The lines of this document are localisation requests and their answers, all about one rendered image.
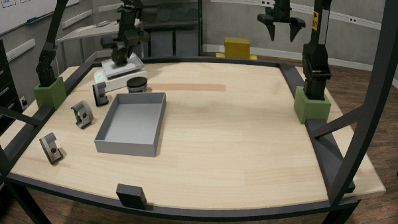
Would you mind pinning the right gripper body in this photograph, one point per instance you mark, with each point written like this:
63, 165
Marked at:
282, 13

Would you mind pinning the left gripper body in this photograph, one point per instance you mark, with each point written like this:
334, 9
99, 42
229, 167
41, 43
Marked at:
108, 41

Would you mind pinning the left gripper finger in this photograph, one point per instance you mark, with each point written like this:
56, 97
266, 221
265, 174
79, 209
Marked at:
131, 48
115, 52

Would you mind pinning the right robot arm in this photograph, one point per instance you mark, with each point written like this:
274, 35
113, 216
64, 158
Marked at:
315, 56

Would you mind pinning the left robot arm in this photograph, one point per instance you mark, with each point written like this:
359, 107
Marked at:
129, 36

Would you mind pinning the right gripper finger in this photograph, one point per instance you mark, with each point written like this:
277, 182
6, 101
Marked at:
293, 32
271, 29

